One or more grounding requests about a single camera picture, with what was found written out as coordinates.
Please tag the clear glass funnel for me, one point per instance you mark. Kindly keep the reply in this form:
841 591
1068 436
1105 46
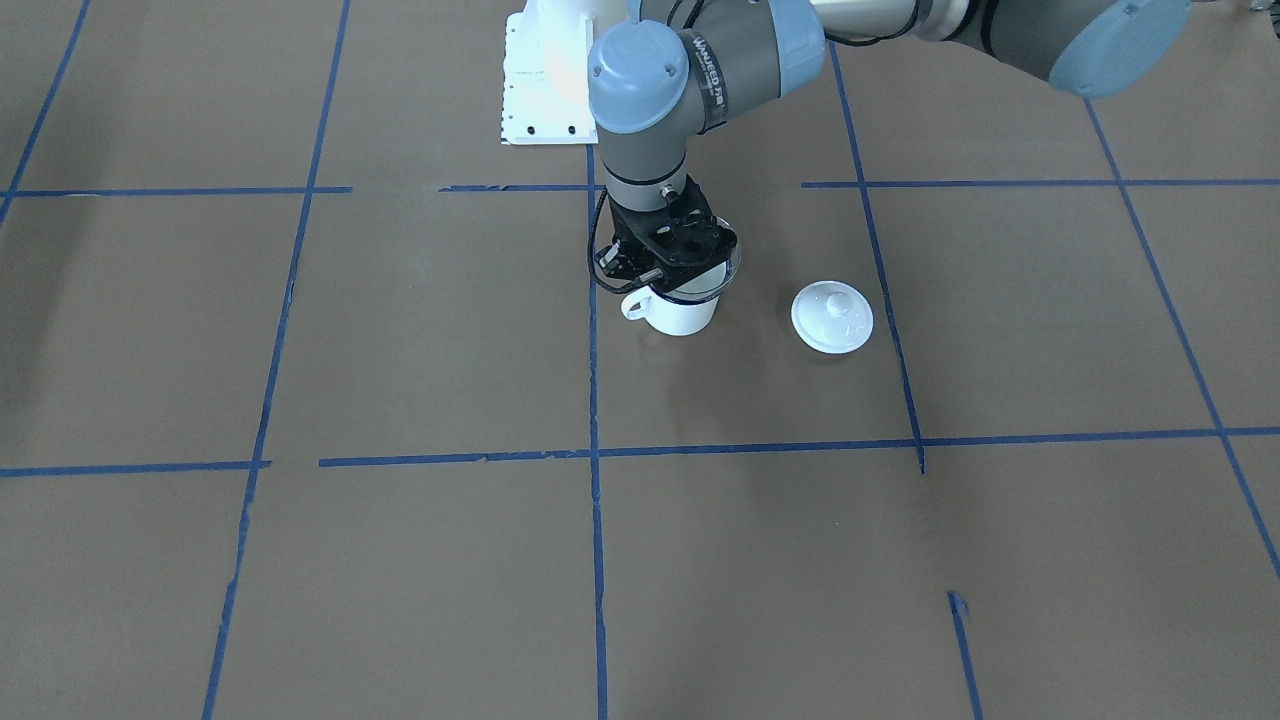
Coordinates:
708 286

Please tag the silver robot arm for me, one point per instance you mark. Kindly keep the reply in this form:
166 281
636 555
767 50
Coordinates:
674 70

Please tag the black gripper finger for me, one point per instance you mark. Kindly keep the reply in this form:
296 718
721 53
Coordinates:
626 272

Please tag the brown paper table cover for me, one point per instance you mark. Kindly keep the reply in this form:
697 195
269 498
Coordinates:
310 410

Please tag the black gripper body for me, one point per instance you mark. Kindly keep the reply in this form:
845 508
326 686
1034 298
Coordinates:
622 259

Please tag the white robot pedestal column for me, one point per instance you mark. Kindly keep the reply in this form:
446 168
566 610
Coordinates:
545 83

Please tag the white enamel mug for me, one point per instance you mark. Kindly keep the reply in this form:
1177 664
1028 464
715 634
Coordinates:
664 315

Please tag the white mug lid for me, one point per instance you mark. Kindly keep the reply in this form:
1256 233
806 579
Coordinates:
832 317

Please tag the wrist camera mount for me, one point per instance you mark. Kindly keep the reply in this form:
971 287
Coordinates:
685 239

